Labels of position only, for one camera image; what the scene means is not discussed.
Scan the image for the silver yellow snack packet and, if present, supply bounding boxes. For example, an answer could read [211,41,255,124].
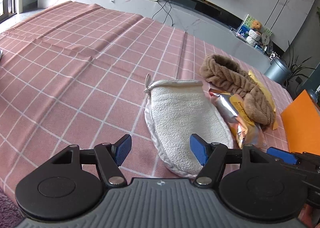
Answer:
[208,88,266,150]

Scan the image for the white bath mitt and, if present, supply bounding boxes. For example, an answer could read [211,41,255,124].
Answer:
[144,75,234,178]

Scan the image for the orange cardboard box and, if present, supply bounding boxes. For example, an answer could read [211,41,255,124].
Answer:
[281,90,320,155]

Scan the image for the yellow microfiber cloth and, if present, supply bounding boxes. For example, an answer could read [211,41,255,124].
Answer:
[248,70,278,130]

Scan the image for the brown plush headband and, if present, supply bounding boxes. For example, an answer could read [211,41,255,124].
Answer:
[200,54,276,127]

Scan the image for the grey metal trash bin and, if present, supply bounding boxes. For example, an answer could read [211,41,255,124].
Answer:
[264,58,291,85]

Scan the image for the pink checkered tablecloth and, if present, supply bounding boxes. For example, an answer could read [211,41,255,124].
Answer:
[0,0,294,201]

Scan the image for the green potted plant right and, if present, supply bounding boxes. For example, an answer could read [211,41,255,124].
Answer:
[284,42,315,88]

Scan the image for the white marble tv console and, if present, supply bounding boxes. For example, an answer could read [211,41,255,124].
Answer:
[37,0,270,73]

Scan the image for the green picture book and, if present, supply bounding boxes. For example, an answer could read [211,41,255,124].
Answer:
[236,14,273,43]

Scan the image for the brown teddy bear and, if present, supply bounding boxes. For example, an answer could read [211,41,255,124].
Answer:
[251,20,262,31]

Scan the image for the black power cable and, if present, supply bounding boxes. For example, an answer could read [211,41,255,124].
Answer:
[151,0,175,27]

